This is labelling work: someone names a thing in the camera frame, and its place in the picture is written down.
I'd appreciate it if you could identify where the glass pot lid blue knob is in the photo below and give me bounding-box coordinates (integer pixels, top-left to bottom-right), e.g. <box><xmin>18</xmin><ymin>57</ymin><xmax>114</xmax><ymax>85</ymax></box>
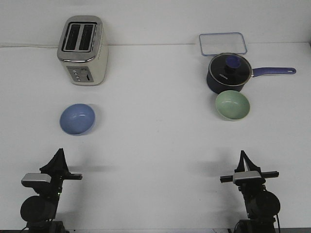
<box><xmin>209</xmin><ymin>53</ymin><xmax>252</xmax><ymax>86</ymax></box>

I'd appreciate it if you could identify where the clear blue-rimmed container lid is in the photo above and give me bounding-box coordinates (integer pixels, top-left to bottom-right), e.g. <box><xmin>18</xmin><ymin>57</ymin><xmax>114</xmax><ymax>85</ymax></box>
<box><xmin>199</xmin><ymin>32</ymin><xmax>248</xmax><ymax>56</ymax></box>

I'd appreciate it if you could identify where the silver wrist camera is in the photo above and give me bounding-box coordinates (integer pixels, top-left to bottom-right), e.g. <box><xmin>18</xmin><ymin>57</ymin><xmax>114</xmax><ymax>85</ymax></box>
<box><xmin>233</xmin><ymin>171</ymin><xmax>261</xmax><ymax>185</ymax></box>
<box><xmin>21</xmin><ymin>173</ymin><xmax>52</xmax><ymax>188</ymax></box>

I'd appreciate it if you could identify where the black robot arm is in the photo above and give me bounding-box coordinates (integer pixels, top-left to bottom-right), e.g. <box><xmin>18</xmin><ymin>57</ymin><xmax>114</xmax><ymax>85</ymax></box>
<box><xmin>20</xmin><ymin>148</ymin><xmax>83</xmax><ymax>233</ymax></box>
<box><xmin>220</xmin><ymin>150</ymin><xmax>281</xmax><ymax>233</ymax></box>

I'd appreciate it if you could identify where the silver cream two-slot toaster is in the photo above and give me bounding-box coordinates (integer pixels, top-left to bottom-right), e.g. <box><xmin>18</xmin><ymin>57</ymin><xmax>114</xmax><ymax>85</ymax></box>
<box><xmin>57</xmin><ymin>16</ymin><xmax>109</xmax><ymax>86</ymax></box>

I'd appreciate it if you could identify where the green bowl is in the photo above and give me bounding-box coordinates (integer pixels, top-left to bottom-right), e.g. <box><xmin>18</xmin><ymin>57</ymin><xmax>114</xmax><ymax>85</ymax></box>
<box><xmin>215</xmin><ymin>90</ymin><xmax>250</xmax><ymax>121</ymax></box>

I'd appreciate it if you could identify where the blue bowl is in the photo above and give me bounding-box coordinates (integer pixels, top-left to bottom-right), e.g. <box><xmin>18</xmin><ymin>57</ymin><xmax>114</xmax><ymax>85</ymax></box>
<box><xmin>59</xmin><ymin>103</ymin><xmax>96</xmax><ymax>136</ymax></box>

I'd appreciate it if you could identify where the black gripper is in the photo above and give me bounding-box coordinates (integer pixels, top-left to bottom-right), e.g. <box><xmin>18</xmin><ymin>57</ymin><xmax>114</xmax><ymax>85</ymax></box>
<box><xmin>220</xmin><ymin>150</ymin><xmax>279</xmax><ymax>186</ymax></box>
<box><xmin>39</xmin><ymin>148</ymin><xmax>83</xmax><ymax>188</ymax></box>

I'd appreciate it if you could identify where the dark blue saucepan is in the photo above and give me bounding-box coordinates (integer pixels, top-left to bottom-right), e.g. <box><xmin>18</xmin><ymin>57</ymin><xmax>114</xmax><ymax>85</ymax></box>
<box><xmin>207</xmin><ymin>67</ymin><xmax>296</xmax><ymax>94</ymax></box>

